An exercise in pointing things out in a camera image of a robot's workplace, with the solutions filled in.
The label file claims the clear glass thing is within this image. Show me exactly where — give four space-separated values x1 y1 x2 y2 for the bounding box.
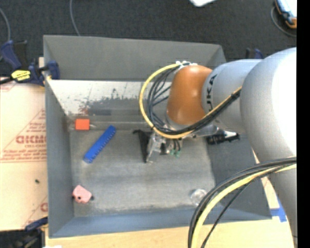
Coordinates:
190 188 208 206

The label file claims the orange square block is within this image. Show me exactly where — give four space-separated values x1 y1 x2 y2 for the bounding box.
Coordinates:
75 118 90 131

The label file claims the brown cardboard board, red print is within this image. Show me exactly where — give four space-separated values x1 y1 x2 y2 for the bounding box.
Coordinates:
0 75 49 233

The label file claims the black cylinder on white bracket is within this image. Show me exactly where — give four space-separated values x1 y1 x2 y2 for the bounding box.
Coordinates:
206 130 241 145

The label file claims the grey metal bin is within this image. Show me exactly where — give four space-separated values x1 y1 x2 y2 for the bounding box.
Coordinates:
43 35 273 239

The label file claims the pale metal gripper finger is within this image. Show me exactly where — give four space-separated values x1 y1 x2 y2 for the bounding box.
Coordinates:
145 135 158 164
157 141 171 156

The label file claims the pink angular block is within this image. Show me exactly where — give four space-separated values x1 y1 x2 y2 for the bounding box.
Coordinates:
72 184 93 205

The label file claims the black angular thing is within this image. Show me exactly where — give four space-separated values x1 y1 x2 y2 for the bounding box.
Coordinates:
132 129 152 164

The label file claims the blue long flat block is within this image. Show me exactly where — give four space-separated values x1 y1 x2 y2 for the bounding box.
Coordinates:
83 125 117 164

